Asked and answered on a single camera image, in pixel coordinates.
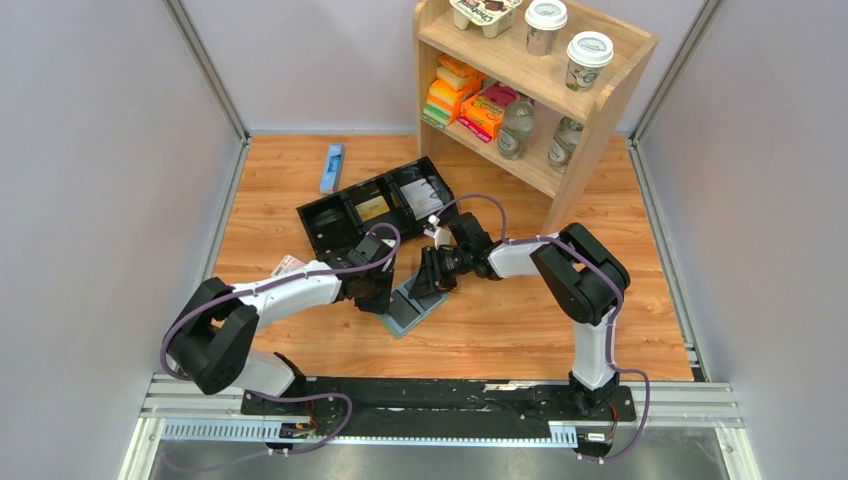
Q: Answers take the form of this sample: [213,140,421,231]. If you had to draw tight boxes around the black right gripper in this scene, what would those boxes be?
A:
[408,245,472,300]

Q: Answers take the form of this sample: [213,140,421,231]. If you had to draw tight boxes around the teal leather card holder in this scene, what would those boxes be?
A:
[377,276,449,339]

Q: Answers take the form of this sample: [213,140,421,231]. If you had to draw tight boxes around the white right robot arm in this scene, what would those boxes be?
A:
[409,212,631,419]

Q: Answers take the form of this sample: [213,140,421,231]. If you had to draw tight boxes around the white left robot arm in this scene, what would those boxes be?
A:
[160,233,398,415]

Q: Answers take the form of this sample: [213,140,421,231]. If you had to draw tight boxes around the gold card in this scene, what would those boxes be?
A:
[355,196,391,223]

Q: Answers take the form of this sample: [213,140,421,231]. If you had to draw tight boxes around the silver VIP card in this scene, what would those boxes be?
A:
[399,179,444,220]

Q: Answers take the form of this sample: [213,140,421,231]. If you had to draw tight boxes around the black three-compartment tray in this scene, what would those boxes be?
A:
[297,157,454,259]

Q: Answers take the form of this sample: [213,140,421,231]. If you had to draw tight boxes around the blue rectangular box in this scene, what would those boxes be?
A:
[319,143,345,195]

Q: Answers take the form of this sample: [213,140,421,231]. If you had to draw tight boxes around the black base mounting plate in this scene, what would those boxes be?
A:
[241,377,637,440]

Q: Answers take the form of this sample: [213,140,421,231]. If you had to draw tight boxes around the orange snack box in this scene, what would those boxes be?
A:
[457,82,518,143]

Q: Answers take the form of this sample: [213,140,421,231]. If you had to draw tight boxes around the glass bottle right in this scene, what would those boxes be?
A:
[548,117,583,173]

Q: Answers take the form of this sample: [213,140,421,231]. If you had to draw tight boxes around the glass bottle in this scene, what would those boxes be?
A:
[548,117,583,173]
[497,93,535,160]

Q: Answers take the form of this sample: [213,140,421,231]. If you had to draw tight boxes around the glass bottle left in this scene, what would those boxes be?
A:
[497,93,535,160]

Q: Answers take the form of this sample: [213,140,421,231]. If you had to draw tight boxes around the wooden shelf unit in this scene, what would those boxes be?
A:
[411,0,661,248]

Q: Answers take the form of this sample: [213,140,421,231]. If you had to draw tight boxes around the stacked colourful sponges pack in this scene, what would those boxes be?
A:
[421,54,486,129]

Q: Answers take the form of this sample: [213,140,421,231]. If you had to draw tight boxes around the chocolate pudding cup pack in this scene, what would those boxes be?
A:
[449,0,523,39]

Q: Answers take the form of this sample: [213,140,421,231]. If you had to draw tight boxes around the paper coffee cup right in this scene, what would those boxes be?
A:
[565,31,614,92]

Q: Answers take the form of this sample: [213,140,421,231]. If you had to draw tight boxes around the paper coffee cup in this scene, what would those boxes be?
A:
[525,0,568,56]
[565,31,614,92]

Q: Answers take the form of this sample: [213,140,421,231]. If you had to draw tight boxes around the paper coffee cup left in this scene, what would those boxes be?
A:
[525,0,568,56]

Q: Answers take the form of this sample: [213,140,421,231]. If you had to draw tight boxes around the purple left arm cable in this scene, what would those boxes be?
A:
[158,221,403,457]

